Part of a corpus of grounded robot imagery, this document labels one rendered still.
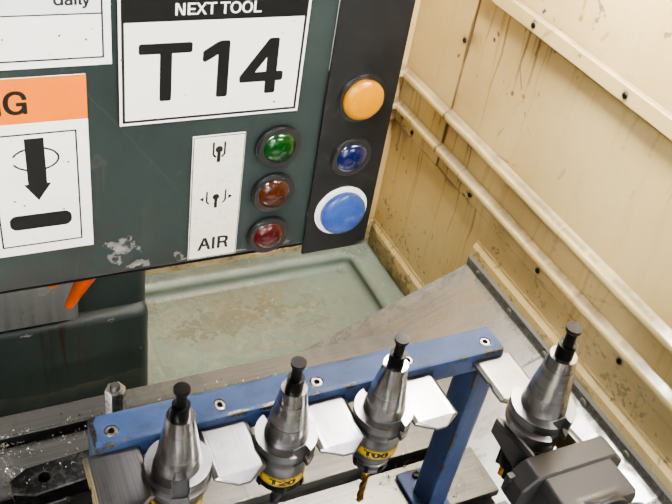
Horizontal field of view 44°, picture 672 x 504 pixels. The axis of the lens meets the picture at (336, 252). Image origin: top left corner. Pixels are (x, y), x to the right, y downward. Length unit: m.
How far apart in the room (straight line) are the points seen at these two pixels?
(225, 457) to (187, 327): 1.03
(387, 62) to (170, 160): 0.13
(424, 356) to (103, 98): 0.60
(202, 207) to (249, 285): 1.48
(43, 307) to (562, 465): 0.87
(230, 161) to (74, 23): 0.12
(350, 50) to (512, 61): 1.09
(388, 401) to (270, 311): 1.07
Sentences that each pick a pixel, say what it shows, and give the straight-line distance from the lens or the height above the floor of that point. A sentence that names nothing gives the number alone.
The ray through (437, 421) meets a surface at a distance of 0.90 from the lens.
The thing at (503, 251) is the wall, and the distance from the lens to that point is 1.62.
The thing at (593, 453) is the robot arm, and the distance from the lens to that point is 0.83.
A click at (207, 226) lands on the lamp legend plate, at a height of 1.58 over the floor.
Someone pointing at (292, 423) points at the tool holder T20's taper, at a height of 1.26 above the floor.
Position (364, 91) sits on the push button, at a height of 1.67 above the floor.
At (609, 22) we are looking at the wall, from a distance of 1.35.
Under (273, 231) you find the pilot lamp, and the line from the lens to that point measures 0.50.
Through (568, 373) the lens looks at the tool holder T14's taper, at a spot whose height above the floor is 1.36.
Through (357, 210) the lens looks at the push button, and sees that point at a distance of 0.52.
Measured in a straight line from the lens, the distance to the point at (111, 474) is 0.82.
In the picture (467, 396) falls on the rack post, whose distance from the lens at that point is 1.03.
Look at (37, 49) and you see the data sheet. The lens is 0.41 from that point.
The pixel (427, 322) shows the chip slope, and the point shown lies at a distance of 1.64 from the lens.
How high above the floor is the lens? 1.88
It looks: 38 degrees down
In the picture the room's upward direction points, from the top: 11 degrees clockwise
